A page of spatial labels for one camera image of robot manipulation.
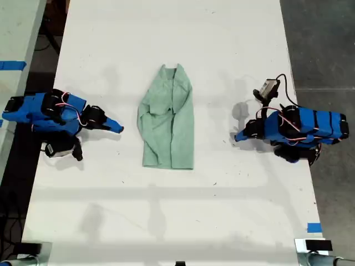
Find pale green t-shirt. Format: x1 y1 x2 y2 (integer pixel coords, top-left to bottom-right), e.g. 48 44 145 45
136 63 195 171

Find grey black camera box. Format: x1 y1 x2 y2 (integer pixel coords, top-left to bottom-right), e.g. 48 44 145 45
45 142 75 159
260 78 279 98

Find black camera stalk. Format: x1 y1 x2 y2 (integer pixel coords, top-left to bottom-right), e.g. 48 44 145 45
71 137 84 162
252 88 278 111

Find short blue tape strip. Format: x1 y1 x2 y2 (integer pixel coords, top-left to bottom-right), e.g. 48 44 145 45
307 222 323 234

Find long blue tape strip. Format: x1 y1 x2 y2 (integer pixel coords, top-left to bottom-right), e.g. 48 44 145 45
0 60 27 71

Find white side table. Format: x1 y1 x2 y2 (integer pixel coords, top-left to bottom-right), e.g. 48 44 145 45
0 0 48 181

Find black floor cables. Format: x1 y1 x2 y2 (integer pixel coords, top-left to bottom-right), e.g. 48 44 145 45
0 191 24 260

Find small black box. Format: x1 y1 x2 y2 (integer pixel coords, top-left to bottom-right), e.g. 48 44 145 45
16 242 43 255
305 239 333 252

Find grey metal tube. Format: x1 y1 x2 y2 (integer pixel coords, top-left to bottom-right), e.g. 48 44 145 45
297 251 355 266
0 255 43 266

